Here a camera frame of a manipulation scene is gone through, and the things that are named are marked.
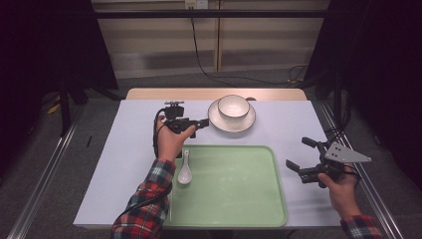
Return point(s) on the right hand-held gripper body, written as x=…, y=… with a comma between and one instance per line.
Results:
x=341, y=155

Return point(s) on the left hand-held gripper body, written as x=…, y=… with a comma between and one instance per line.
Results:
x=175, y=121

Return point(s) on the white saucer with dark rim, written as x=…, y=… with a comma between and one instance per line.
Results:
x=232, y=126

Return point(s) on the white bowl with dark rim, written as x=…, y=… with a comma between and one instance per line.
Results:
x=234, y=107

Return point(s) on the white ceramic spoon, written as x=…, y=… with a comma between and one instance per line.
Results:
x=184, y=176

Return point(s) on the green plastic tray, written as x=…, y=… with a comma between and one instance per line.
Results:
x=232, y=186

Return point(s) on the person's left hand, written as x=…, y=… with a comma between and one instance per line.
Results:
x=170, y=144

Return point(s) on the person's right hand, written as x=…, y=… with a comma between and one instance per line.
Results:
x=341, y=195

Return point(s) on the black metal stand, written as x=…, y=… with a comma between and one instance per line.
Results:
x=64, y=106
x=337, y=99

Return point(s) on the pale table cover sheet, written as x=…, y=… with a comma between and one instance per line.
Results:
x=116, y=166

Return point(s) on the black curtain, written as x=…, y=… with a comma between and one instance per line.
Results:
x=381, y=66
x=40, y=49

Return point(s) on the yellow floor item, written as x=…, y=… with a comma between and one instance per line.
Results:
x=53, y=108

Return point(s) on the aluminium floor rail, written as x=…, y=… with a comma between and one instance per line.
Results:
x=379, y=207
x=43, y=179

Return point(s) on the wooden vertical post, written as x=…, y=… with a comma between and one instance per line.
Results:
x=218, y=40

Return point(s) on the black horizontal frame bar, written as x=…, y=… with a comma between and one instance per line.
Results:
x=232, y=14

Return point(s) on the white wall outlet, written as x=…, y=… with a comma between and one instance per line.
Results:
x=196, y=3

